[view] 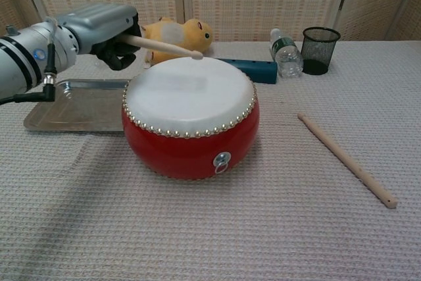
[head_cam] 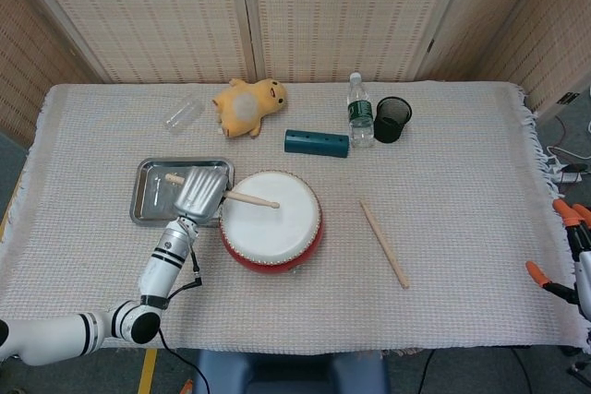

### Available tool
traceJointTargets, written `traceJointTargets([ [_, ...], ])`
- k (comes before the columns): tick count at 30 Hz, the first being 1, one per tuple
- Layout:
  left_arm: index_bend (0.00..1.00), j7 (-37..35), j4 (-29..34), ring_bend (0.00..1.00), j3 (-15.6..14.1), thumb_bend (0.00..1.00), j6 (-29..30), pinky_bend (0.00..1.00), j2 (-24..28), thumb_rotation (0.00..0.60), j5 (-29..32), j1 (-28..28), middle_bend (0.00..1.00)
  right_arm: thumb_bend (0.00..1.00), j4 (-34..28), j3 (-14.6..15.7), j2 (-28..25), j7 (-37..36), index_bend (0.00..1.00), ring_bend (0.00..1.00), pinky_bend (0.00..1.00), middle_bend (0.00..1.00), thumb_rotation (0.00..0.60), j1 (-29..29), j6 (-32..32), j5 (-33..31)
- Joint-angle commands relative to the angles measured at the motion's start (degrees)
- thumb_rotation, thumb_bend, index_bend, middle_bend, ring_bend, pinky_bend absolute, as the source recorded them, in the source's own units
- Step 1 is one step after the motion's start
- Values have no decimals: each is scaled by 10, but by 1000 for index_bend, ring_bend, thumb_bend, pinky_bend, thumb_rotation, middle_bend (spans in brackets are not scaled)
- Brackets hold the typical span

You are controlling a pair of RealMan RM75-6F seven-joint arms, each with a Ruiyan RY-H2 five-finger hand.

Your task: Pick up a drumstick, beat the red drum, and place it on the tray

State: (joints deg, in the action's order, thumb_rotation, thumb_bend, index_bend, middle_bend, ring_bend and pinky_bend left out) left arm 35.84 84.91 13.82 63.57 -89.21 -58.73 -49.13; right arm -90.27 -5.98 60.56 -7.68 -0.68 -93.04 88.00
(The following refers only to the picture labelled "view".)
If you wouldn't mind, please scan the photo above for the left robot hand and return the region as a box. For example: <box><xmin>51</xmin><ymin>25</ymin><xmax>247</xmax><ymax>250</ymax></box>
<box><xmin>55</xmin><ymin>3</ymin><xmax>143</xmax><ymax>72</ymax></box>

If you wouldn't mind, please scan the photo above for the wooden drumstick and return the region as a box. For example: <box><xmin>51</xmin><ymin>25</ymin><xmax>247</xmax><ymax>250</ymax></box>
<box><xmin>126</xmin><ymin>33</ymin><xmax>203</xmax><ymax>61</ymax></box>
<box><xmin>297</xmin><ymin>112</ymin><xmax>399</xmax><ymax>209</ymax></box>

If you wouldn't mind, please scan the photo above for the red drum white skin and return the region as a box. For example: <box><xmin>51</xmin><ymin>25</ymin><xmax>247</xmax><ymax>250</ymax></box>
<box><xmin>120</xmin><ymin>57</ymin><xmax>260</xmax><ymax>183</ymax></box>

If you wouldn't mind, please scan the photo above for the stainless steel tray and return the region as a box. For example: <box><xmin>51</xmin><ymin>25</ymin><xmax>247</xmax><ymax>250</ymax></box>
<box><xmin>22</xmin><ymin>78</ymin><xmax>132</xmax><ymax>134</ymax></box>

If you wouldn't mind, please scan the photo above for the yellow plush toy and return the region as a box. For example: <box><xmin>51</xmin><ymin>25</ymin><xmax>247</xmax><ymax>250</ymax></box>
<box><xmin>139</xmin><ymin>16</ymin><xmax>214</xmax><ymax>66</ymax></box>

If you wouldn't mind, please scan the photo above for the beige woven folding screen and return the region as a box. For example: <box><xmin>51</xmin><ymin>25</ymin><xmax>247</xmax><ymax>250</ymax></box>
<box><xmin>0</xmin><ymin>0</ymin><xmax>421</xmax><ymax>45</ymax></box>

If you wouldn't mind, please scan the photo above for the teal blue box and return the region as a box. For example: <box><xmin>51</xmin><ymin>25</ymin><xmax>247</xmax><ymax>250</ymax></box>
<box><xmin>215</xmin><ymin>58</ymin><xmax>278</xmax><ymax>85</ymax></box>

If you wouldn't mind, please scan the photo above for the green label water bottle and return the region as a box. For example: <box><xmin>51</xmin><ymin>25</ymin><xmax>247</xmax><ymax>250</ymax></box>
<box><xmin>269</xmin><ymin>28</ymin><xmax>304</xmax><ymax>78</ymax></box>

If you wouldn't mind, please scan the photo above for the black mesh pen cup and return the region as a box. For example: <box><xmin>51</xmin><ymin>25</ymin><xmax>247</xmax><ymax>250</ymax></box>
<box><xmin>301</xmin><ymin>27</ymin><xmax>341</xmax><ymax>76</ymax></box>

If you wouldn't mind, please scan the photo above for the white woven tablecloth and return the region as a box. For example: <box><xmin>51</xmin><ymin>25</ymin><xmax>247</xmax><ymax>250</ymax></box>
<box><xmin>0</xmin><ymin>41</ymin><xmax>421</xmax><ymax>281</ymax></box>

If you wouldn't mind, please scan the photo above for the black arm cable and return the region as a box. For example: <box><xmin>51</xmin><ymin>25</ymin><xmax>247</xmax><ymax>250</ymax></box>
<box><xmin>0</xmin><ymin>42</ymin><xmax>59</xmax><ymax>106</ymax></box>

